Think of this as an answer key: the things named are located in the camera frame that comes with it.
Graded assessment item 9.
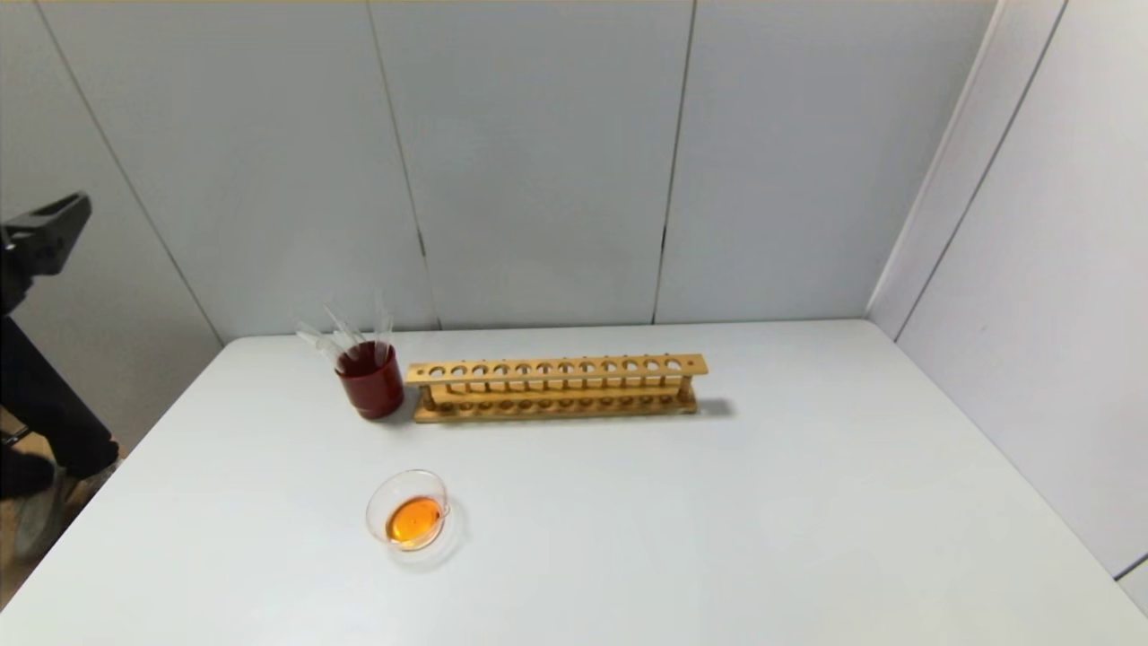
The wooden test tube rack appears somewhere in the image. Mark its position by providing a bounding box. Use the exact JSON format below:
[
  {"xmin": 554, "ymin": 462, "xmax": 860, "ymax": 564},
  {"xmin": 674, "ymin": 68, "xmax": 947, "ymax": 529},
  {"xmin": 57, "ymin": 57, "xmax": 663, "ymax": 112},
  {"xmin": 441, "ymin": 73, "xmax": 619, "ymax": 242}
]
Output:
[{"xmin": 405, "ymin": 354, "xmax": 709, "ymax": 424}]

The dark red cup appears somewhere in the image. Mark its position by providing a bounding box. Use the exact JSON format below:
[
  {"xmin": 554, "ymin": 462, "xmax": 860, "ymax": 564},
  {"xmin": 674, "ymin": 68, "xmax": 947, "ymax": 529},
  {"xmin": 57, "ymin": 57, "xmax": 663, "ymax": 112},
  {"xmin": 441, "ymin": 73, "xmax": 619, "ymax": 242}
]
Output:
[{"xmin": 335, "ymin": 339, "xmax": 406, "ymax": 420}]

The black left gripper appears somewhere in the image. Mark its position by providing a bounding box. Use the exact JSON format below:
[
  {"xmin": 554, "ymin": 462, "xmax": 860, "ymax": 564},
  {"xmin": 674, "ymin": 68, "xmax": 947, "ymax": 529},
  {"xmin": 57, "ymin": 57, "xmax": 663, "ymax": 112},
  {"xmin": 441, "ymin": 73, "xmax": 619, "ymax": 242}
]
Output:
[{"xmin": 0, "ymin": 190, "xmax": 92, "ymax": 314}]

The clear glass beaker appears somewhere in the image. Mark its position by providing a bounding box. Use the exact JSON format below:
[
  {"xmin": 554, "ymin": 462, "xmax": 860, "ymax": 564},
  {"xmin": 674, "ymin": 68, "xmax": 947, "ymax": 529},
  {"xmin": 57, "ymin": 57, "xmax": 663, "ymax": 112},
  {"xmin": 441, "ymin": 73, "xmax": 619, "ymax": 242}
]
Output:
[{"xmin": 365, "ymin": 468, "xmax": 467, "ymax": 566}]

